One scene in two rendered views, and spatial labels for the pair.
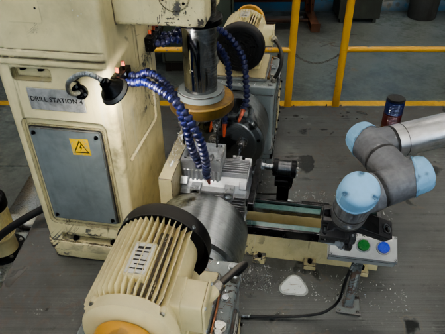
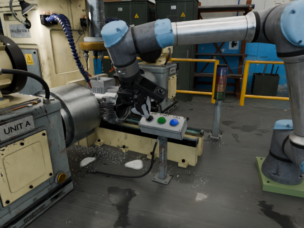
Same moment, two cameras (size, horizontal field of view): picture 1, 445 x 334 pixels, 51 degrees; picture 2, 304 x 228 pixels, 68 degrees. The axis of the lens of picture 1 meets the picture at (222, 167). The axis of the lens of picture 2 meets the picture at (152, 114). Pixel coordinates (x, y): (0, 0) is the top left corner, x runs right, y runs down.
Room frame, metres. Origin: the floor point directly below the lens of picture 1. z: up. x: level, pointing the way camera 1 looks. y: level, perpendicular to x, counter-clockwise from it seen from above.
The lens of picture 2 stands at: (0.08, -0.53, 1.36)
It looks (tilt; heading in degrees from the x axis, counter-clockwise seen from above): 19 degrees down; 15
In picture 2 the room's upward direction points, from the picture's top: straight up
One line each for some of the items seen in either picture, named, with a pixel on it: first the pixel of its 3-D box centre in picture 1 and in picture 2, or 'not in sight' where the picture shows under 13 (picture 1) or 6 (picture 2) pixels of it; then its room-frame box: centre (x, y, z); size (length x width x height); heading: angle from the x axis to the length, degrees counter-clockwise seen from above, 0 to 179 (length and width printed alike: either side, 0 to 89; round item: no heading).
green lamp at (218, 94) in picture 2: not in sight; (219, 94); (1.34, -0.57, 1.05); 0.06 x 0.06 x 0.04
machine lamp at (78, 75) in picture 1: (95, 87); (25, 12); (0.96, 0.29, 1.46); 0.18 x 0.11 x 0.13; 80
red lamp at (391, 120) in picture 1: (391, 118); (220, 78); (1.34, -0.57, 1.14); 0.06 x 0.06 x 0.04
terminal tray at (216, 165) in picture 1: (204, 161); (101, 85); (1.15, 0.06, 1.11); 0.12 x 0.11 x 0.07; 80
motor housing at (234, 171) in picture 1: (217, 187); (107, 102); (1.14, 0.02, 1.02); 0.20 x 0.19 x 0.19; 80
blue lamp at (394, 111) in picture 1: (394, 106); (221, 70); (1.34, -0.57, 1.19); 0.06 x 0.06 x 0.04
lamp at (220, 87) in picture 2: not in sight; (220, 87); (1.34, -0.57, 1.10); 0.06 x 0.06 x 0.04
